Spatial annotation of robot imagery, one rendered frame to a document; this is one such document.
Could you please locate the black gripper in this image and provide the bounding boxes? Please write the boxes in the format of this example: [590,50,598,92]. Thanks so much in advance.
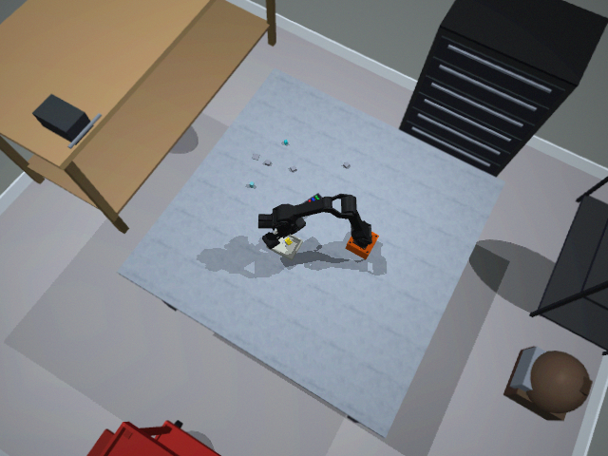
[262,218,306,249]

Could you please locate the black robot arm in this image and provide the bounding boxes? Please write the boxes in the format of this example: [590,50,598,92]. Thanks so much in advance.
[258,194,372,250]

